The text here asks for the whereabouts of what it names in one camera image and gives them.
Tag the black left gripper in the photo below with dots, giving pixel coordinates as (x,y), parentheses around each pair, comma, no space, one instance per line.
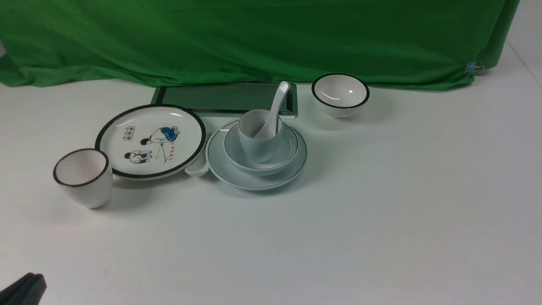
(28,290)

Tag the light blue ceramic cup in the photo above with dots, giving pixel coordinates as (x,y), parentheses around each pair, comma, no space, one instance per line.
(249,124)

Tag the light blue ceramic spoon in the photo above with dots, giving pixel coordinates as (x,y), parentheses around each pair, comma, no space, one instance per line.
(273,110)

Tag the light blue shallow bowl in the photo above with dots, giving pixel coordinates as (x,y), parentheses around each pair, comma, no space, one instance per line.
(283,154)

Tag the white black-rimmed cup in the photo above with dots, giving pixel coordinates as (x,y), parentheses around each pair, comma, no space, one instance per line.
(86,176)

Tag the white illustrated black-rimmed plate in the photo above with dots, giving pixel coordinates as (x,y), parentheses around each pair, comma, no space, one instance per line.
(152,141)

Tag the white ceramic spoon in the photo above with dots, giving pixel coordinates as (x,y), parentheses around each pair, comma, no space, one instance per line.
(198,168)

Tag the light blue ceramic plate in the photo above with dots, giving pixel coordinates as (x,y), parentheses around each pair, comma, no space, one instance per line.
(223,169)

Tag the silver metal tray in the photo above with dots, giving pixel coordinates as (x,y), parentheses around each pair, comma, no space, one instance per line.
(228,99)

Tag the white black-rimmed small bowl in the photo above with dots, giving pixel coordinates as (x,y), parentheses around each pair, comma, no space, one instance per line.
(339,95)

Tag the green backdrop cloth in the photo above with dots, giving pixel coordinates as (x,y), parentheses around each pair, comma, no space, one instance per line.
(404,44)

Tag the blue binder clip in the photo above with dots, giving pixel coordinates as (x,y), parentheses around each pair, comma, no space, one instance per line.
(474,68)

